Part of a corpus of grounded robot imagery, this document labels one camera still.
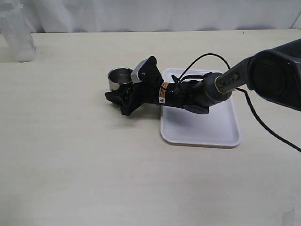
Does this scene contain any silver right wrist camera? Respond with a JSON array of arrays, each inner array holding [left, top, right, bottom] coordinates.
[[130, 59, 148, 84]]

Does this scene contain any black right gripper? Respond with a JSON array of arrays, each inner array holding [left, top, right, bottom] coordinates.
[[105, 56, 164, 116]]

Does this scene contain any stainless steel cup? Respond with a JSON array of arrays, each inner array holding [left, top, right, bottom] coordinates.
[[108, 67, 133, 91]]

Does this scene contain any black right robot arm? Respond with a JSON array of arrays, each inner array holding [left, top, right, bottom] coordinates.
[[105, 40, 301, 116]]

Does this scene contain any white backdrop curtain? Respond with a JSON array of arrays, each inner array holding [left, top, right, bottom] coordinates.
[[21, 0, 301, 33]]

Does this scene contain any clear plastic measuring cup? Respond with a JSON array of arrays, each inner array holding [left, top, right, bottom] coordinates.
[[0, 0, 36, 62]]

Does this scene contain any white rectangular plastic tray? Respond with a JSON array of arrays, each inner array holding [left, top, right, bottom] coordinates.
[[160, 68, 242, 149]]

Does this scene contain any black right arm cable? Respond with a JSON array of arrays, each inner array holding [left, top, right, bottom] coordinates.
[[171, 53, 301, 152]]

